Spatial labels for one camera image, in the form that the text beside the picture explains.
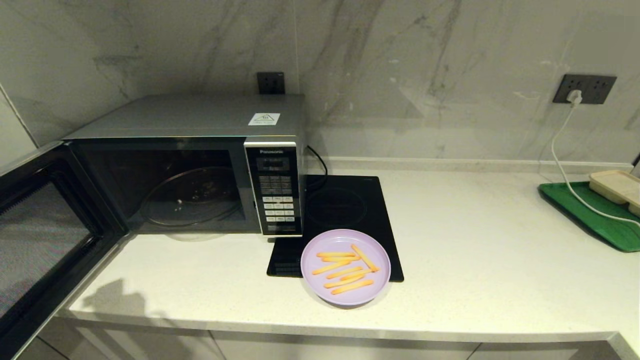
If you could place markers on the lilac round plate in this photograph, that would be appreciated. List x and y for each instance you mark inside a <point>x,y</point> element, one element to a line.
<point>312,285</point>

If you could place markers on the microwave door with dark glass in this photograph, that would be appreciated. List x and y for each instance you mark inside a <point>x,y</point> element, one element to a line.
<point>35,250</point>

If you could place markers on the silver Panasonic microwave oven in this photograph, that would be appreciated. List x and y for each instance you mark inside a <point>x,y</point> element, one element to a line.
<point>200,115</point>

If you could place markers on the black induction cooktop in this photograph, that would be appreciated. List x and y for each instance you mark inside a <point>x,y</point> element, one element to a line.
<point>345,205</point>

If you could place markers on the white triangle warning sticker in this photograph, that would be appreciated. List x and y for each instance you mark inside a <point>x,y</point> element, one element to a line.
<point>264,118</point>

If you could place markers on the grey cabinet front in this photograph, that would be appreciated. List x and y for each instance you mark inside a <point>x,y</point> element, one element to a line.
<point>140,345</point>
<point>345,350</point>
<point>540,352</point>

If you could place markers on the green plastic tray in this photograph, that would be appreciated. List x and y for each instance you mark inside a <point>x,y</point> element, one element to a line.
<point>605,232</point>

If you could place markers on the beige lunch container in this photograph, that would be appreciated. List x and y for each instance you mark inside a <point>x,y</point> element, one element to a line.
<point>615,186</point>

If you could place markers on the small dark wall socket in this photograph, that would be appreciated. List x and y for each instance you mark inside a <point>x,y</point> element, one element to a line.
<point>271,83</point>

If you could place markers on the wide dark wall socket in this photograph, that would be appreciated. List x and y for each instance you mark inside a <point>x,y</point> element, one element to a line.
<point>598,89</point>

